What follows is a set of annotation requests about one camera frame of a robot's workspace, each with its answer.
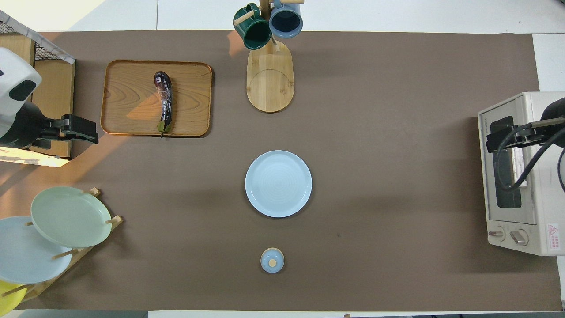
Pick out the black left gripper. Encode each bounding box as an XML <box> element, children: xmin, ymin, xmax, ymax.
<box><xmin>61</xmin><ymin>114</ymin><xmax>99</xmax><ymax>144</ymax></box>

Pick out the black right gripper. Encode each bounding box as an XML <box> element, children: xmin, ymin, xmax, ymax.
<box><xmin>486</xmin><ymin>125</ymin><xmax>537</xmax><ymax>154</ymax></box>

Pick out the dark purple eggplant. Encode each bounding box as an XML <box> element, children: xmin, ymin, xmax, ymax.
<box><xmin>154</xmin><ymin>71</ymin><xmax>173</xmax><ymax>134</ymax></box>

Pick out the cream toaster oven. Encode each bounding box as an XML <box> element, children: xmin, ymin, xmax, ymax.
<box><xmin>478</xmin><ymin>91</ymin><xmax>565</xmax><ymax>257</ymax></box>

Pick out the wooden serving tray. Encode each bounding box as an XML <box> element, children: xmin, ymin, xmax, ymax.
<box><xmin>100</xmin><ymin>60</ymin><xmax>213</xmax><ymax>138</ymax></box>

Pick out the wooden step shelf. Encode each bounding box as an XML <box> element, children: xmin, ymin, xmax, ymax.
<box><xmin>0</xmin><ymin>33</ymin><xmax>75</xmax><ymax>159</ymax></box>

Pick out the pale green plate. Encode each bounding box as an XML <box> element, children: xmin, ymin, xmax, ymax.
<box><xmin>30</xmin><ymin>186</ymin><xmax>113</xmax><ymax>249</ymax></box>

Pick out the wooden plate rack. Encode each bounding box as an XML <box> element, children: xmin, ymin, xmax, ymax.
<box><xmin>0</xmin><ymin>188</ymin><xmax>124</xmax><ymax>303</ymax></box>

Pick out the brown table mat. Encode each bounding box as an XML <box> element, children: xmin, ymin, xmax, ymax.
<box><xmin>0</xmin><ymin>30</ymin><xmax>563</xmax><ymax>312</ymax></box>

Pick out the light blue racked plate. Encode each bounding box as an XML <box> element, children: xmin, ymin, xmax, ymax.
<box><xmin>0</xmin><ymin>216</ymin><xmax>73</xmax><ymax>284</ymax></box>

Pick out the yellow plate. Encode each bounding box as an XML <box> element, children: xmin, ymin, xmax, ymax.
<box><xmin>0</xmin><ymin>280</ymin><xmax>28</xmax><ymax>313</ymax></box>

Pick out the wooden mug tree stand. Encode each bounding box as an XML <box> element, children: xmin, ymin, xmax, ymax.
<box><xmin>234</xmin><ymin>0</ymin><xmax>305</xmax><ymax>114</ymax></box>

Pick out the dark green mug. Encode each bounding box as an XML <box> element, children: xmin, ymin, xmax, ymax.
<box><xmin>233</xmin><ymin>4</ymin><xmax>272</xmax><ymax>50</ymax></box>

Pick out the small blue lid wooden knob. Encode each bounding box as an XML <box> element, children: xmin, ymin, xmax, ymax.
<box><xmin>260</xmin><ymin>247</ymin><xmax>285</xmax><ymax>274</ymax></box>

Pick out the blue mug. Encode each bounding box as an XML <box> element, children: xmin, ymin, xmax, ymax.
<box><xmin>268</xmin><ymin>0</ymin><xmax>304</xmax><ymax>39</ymax></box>

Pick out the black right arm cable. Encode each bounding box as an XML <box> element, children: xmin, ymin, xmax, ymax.
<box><xmin>493</xmin><ymin>119</ymin><xmax>565</xmax><ymax>193</ymax></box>

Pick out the black wire basket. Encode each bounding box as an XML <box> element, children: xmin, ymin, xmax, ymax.
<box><xmin>0</xmin><ymin>11</ymin><xmax>75</xmax><ymax>64</ymax></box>

